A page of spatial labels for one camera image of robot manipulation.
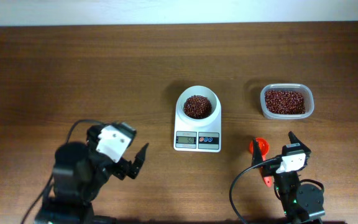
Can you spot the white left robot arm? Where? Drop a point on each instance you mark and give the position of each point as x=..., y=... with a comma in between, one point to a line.
x=82, y=168

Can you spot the red plastic measuring scoop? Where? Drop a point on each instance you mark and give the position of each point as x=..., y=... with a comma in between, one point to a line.
x=264, y=148

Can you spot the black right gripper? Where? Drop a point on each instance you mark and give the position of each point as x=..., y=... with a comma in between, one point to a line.
x=257, y=157

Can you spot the red beans in container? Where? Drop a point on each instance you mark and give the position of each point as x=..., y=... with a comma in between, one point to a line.
x=284, y=102

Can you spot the white digital kitchen scale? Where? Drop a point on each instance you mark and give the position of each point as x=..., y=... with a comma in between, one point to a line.
x=194, y=138

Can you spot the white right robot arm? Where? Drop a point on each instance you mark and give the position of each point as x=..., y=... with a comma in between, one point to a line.
x=302, y=200

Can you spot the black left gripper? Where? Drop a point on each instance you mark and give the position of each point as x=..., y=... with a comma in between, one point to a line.
x=122, y=165

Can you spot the white round bowl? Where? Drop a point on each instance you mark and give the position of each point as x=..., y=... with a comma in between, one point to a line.
x=203, y=91

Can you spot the red beans in bowl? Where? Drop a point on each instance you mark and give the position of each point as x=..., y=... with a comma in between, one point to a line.
x=197, y=107

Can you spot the clear plastic bean container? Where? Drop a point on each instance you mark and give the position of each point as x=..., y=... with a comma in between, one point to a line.
x=300, y=88

